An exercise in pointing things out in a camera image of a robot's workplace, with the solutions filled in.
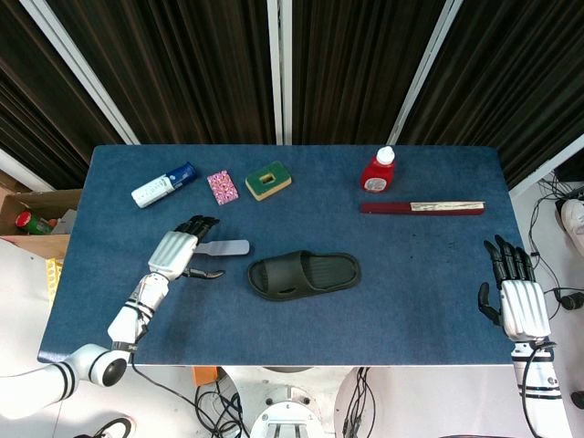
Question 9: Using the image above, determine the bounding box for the red folding fan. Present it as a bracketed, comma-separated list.
[360, 200, 487, 216]

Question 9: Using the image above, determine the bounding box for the blue table mat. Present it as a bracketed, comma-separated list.
[36, 144, 555, 369]

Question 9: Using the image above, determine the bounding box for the white blue tube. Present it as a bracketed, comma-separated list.
[130, 162, 198, 210]

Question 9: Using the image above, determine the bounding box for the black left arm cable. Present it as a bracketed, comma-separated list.
[130, 346, 206, 414]

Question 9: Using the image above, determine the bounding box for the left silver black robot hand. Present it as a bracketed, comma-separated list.
[148, 214, 226, 282]

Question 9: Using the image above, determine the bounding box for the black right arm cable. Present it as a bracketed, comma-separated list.
[519, 340, 558, 438]

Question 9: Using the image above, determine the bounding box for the dark green slipper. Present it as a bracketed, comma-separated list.
[246, 250, 362, 302]

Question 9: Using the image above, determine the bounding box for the orange box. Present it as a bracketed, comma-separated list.
[192, 366, 219, 387]

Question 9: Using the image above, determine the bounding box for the red bottle white cap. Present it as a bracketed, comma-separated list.
[362, 146, 396, 194]

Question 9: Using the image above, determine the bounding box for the yellow green sponge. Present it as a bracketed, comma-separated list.
[245, 162, 294, 202]

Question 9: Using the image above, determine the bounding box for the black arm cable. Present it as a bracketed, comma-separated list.
[130, 346, 206, 414]
[519, 340, 558, 438]

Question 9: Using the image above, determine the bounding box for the white partition post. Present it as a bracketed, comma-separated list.
[387, 0, 464, 146]
[266, 0, 293, 146]
[20, 0, 141, 146]

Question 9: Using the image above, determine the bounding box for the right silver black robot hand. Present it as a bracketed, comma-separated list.
[477, 235, 552, 341]

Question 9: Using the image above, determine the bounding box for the grey plastic scrub brush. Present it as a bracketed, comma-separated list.
[194, 239, 251, 259]

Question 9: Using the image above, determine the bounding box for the cardboard box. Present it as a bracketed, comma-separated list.
[0, 171, 83, 259]

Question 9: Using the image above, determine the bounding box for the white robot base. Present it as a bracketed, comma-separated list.
[218, 364, 366, 438]

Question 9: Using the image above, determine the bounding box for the pink patterned card pack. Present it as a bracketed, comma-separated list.
[206, 169, 240, 206]

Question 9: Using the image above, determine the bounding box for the green can red lid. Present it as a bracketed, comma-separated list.
[16, 212, 54, 235]

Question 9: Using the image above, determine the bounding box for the white sneaker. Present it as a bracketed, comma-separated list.
[559, 199, 584, 255]

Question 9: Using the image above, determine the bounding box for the yellow plastic crate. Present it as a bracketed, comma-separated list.
[45, 257, 63, 305]

